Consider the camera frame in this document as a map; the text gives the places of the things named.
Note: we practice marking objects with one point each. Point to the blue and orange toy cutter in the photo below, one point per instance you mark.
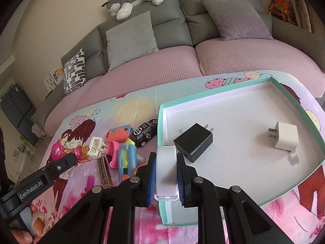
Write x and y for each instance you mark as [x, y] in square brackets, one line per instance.
[127, 157]

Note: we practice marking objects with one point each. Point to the teal cardboard box lid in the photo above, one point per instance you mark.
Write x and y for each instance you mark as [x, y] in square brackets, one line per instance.
[241, 106]

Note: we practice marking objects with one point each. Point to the dark cabinet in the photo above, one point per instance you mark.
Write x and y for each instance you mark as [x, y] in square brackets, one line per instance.
[17, 111]

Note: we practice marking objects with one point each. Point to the orange and blue stapler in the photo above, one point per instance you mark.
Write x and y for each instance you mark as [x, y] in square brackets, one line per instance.
[119, 133]

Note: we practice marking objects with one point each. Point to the black toy car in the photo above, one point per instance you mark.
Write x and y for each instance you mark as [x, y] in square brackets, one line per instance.
[143, 133]

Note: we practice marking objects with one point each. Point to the purple grey pillow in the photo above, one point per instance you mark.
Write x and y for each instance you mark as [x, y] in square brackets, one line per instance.
[233, 20]

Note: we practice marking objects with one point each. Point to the black and white patterned pillow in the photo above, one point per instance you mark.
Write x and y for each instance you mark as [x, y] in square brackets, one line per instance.
[75, 71]

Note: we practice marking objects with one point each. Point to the black power adapter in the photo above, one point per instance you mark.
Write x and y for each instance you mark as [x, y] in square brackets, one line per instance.
[194, 142]

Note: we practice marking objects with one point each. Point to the patterned curtain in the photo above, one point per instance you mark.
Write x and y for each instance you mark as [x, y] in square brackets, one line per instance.
[304, 7]

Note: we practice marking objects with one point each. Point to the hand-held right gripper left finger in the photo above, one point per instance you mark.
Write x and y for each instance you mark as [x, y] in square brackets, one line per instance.
[151, 180]

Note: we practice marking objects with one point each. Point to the pink toy watch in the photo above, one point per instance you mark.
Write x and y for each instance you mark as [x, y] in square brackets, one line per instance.
[113, 153]

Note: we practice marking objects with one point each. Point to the person's left hand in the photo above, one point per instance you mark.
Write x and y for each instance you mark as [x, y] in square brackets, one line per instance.
[39, 223]

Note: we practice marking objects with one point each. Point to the pink sofa seat cover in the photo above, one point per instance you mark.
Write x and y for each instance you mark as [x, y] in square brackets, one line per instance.
[139, 71]
[254, 56]

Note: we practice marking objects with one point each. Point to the magenta lip balm tube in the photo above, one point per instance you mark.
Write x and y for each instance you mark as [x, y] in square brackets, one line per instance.
[90, 184]

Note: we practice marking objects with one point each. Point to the white power adapter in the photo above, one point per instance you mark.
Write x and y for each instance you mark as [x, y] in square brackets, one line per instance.
[285, 136]

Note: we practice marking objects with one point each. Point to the orange bag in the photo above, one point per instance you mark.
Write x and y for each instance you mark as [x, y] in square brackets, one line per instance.
[281, 6]

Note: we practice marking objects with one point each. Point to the cartoon printed blanket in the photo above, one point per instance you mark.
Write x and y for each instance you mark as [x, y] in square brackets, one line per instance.
[142, 106]

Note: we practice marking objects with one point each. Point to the pink puppy toy figure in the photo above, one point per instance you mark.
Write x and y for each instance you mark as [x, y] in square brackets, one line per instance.
[81, 153]

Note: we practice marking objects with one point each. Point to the white round plastic gadget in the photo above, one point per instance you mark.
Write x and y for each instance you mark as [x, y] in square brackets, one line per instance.
[166, 170]

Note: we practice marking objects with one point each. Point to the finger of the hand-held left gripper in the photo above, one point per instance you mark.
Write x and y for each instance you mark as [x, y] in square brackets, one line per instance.
[64, 162]

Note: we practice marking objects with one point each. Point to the white book rack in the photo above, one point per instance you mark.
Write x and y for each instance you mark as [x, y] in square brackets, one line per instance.
[54, 78]

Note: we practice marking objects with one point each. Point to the grey sofa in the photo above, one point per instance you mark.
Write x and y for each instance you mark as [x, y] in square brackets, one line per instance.
[177, 7]

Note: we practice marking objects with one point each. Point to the brown patterned rectangular block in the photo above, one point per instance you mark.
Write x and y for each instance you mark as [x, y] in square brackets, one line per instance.
[104, 172]

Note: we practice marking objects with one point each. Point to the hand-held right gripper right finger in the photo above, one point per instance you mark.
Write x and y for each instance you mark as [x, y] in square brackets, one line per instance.
[180, 180]

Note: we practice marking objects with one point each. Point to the cream hair claw clip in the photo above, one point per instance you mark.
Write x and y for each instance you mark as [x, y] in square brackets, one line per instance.
[96, 147]

